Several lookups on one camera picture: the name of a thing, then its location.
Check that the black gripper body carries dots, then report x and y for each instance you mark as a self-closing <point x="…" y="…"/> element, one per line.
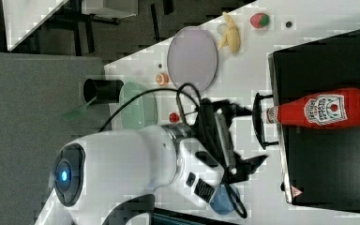
<point x="213" y="125"/>

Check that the red ketchup bottle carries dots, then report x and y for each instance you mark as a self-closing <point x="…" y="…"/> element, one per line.
<point x="339" y="108"/>

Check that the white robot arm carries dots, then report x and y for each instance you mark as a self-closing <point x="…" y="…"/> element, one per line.
<point x="111" y="177"/>

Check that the small red toy strawberry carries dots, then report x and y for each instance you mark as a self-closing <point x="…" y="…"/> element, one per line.
<point x="174" y="117"/>

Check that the blue bowl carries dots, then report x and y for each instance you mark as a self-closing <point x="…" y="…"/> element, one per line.
<point x="221" y="202"/>

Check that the green perforated colander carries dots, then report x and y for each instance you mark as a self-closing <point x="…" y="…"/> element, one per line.
<point x="140" y="113"/>

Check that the orange slice toy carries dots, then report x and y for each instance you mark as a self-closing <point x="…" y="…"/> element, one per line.
<point x="162" y="79"/>

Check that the round grey plate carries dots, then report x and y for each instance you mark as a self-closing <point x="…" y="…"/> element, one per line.
<point x="192" y="58"/>

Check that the peeled toy banana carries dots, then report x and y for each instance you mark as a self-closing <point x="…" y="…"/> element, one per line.
<point x="231" y="36"/>

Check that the pink toy strawberry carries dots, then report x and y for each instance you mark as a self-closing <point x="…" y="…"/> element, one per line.
<point x="259" y="20"/>

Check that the black cylinder container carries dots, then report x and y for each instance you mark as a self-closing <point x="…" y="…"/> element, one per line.
<point x="102" y="91"/>

